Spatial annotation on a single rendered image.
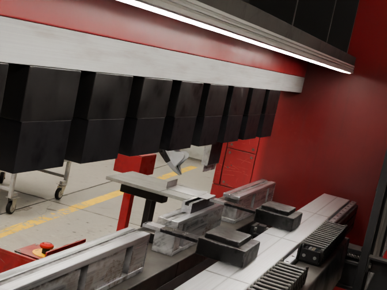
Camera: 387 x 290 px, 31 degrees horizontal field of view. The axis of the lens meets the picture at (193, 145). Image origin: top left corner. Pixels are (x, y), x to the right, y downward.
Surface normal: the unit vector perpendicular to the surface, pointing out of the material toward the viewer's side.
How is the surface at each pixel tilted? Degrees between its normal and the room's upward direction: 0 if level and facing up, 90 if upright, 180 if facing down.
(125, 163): 90
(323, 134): 90
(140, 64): 90
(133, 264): 90
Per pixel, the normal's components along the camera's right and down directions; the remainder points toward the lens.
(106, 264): 0.91, 0.23
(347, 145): -0.36, 0.05
